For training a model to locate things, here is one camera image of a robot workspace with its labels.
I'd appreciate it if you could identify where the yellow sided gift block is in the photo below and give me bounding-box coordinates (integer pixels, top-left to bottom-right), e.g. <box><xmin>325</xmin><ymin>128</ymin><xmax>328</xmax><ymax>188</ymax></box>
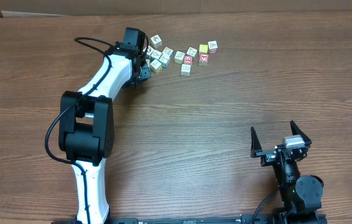
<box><xmin>146</xmin><ymin>59</ymin><xmax>151</xmax><ymax>69</ymax></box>

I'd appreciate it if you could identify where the white tilted picture block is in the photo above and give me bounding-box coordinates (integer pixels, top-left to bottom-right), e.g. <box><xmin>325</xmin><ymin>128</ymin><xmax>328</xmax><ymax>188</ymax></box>
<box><xmin>187</xmin><ymin>47</ymin><xmax>198</xmax><ymax>59</ymax></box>

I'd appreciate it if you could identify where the lower white wooden block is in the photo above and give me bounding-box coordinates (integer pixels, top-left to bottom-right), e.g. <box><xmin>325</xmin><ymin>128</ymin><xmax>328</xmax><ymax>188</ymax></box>
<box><xmin>181</xmin><ymin>64</ymin><xmax>191</xmax><ymax>76</ymax></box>

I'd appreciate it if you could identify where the cardboard panel at back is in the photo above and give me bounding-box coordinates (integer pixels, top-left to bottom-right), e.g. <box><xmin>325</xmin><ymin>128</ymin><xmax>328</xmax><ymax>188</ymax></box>
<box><xmin>0</xmin><ymin>0</ymin><xmax>352</xmax><ymax>16</ymax></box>

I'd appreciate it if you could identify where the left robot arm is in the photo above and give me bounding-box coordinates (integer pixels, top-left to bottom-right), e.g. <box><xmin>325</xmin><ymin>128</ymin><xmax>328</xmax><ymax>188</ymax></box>
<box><xmin>54</xmin><ymin>27</ymin><xmax>150</xmax><ymax>223</ymax></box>

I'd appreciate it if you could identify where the soccer ball wooden block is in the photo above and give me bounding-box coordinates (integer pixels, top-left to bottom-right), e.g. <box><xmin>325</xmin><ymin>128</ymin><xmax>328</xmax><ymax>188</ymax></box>
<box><xmin>146</xmin><ymin>46</ymin><xmax>154</xmax><ymax>59</ymax></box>

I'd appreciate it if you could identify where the red face wooden block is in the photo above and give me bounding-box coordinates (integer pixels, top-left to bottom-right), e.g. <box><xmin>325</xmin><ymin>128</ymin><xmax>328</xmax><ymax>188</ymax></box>
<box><xmin>183</xmin><ymin>55</ymin><xmax>193</xmax><ymax>65</ymax></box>

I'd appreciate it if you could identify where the ice cream wooden block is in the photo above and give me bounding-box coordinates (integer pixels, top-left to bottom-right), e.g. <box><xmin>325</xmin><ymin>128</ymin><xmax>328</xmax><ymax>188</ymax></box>
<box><xmin>150</xmin><ymin>50</ymin><xmax>162</xmax><ymax>61</ymax></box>

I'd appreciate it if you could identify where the yellow top wooden block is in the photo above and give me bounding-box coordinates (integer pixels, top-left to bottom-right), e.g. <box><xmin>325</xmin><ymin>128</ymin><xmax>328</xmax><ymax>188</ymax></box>
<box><xmin>199</xmin><ymin>44</ymin><xmax>209</xmax><ymax>55</ymax></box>

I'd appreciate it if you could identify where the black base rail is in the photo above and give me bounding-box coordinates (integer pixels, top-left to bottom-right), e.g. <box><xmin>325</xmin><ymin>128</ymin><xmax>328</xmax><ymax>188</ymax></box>
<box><xmin>51</xmin><ymin>213</ymin><xmax>328</xmax><ymax>224</ymax></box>

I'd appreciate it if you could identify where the top red picture block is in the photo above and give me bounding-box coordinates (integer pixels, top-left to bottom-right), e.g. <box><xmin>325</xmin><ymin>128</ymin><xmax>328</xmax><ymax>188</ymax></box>
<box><xmin>151</xmin><ymin>35</ymin><xmax>162</xmax><ymax>49</ymax></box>

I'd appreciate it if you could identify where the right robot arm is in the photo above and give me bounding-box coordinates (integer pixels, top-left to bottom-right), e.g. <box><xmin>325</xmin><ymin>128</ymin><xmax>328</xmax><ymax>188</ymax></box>
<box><xmin>251</xmin><ymin>121</ymin><xmax>327</xmax><ymax>223</ymax></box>

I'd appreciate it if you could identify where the far right white block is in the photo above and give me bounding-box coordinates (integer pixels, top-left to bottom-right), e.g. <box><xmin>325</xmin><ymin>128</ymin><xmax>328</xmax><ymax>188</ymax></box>
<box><xmin>208</xmin><ymin>40</ymin><xmax>218</xmax><ymax>54</ymax></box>

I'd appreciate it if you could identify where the red letter wooden block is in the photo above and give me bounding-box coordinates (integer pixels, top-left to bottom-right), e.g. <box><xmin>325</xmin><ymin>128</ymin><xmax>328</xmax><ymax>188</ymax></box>
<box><xmin>198</xmin><ymin>54</ymin><xmax>209</xmax><ymax>66</ymax></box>

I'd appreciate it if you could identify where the letter L wooden block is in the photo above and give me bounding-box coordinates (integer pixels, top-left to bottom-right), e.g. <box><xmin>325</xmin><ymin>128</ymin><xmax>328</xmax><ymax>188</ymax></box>
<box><xmin>150</xmin><ymin>59</ymin><xmax>162</xmax><ymax>73</ymax></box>

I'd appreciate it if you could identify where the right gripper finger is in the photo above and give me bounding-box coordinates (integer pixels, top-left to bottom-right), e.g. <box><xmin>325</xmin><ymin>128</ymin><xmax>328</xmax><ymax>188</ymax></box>
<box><xmin>250</xmin><ymin>126</ymin><xmax>262</xmax><ymax>158</ymax></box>
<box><xmin>290</xmin><ymin>120</ymin><xmax>312</xmax><ymax>146</ymax></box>

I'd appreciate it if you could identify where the blue sided picture block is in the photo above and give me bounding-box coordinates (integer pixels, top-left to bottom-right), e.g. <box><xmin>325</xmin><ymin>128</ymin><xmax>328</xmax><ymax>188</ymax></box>
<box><xmin>162</xmin><ymin>47</ymin><xmax>174</xmax><ymax>58</ymax></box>

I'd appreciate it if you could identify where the sailboat blue wooden block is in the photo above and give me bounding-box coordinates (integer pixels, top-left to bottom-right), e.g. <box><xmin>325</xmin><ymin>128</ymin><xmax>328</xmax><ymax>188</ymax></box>
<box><xmin>159</xmin><ymin>54</ymin><xmax>170</xmax><ymax>68</ymax></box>

